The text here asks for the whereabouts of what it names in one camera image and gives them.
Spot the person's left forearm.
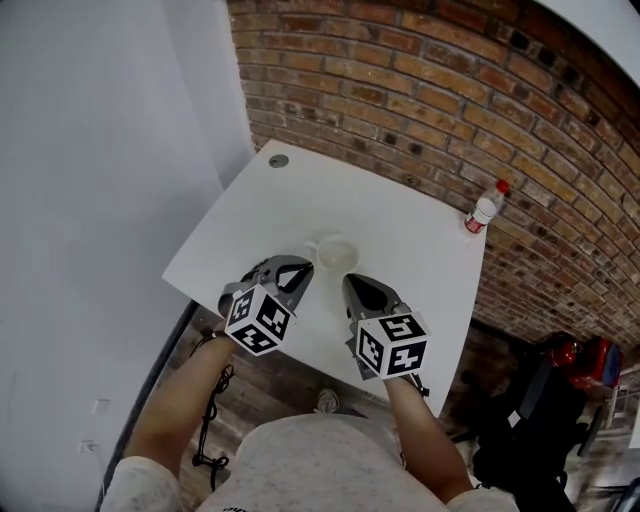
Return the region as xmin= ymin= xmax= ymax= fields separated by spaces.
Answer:
xmin=123 ymin=332 xmax=236 ymax=477

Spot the red bag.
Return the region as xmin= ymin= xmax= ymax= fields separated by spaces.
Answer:
xmin=543 ymin=331 xmax=626 ymax=392

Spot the white cup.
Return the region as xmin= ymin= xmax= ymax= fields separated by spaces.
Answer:
xmin=304 ymin=233 xmax=361 ymax=274

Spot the black cable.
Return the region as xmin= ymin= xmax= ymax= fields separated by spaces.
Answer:
xmin=191 ymin=324 xmax=236 ymax=494

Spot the white table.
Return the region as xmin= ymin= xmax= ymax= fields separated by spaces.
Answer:
xmin=162 ymin=138 xmax=489 ymax=419

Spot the person's right forearm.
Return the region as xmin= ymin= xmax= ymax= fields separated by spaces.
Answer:
xmin=383 ymin=372 xmax=474 ymax=504

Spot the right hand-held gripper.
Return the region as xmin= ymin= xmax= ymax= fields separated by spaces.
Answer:
xmin=341 ymin=273 xmax=431 ymax=382

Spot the clear bottle with red cap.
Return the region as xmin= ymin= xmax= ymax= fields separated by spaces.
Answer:
xmin=463 ymin=178 xmax=511 ymax=235

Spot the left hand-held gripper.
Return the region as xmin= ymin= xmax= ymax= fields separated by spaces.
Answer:
xmin=217 ymin=254 xmax=316 ymax=358

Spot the person's grey shirt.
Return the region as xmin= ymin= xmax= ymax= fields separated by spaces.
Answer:
xmin=98 ymin=412 xmax=522 ymax=512

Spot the person's grey shoe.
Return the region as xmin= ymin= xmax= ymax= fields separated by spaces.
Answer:
xmin=314 ymin=388 xmax=342 ymax=415

